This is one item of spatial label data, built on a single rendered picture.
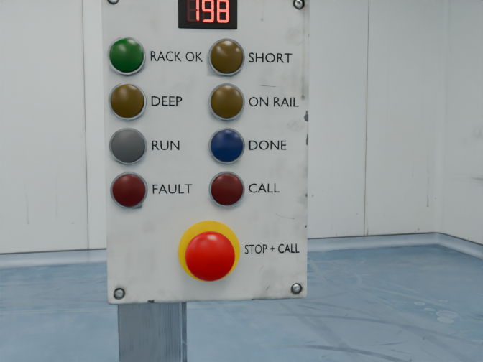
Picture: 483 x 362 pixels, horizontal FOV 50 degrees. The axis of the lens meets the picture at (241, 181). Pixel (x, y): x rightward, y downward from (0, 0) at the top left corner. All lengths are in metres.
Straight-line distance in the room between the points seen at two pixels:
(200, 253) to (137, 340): 0.15
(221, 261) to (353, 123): 4.27
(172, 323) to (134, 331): 0.04
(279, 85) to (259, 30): 0.05
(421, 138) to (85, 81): 2.93
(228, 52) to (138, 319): 0.26
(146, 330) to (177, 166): 0.17
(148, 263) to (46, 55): 3.85
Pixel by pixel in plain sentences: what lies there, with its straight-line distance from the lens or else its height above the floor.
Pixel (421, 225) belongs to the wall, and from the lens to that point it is 5.06.
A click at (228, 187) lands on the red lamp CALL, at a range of 0.43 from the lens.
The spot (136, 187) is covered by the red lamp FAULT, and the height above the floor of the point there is 0.93.
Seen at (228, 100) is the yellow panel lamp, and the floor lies 1.00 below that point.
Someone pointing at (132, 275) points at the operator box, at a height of 0.85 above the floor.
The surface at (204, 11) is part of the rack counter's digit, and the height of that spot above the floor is 1.07.
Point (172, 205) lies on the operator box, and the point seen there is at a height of 0.91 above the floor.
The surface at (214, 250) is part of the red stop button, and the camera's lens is 0.41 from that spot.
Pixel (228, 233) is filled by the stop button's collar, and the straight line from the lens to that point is 0.44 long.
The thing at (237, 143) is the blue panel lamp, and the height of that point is 0.96.
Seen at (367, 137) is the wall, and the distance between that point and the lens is 4.71.
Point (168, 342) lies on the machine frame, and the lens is 0.53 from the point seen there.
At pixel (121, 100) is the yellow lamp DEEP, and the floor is 0.99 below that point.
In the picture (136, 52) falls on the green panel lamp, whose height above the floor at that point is 1.03.
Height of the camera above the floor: 0.97
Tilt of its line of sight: 5 degrees down
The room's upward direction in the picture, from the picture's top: straight up
